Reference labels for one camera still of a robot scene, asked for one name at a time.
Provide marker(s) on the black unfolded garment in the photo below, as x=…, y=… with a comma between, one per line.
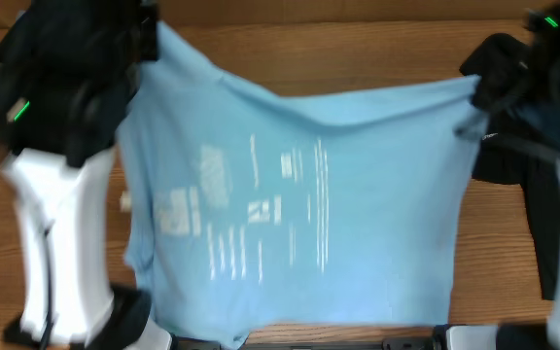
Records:
x=496, y=62

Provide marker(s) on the light blue t-shirt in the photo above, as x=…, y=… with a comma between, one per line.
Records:
x=251, y=209

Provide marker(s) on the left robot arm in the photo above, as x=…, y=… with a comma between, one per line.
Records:
x=68, y=70

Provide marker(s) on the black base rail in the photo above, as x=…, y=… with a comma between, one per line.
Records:
x=333, y=345

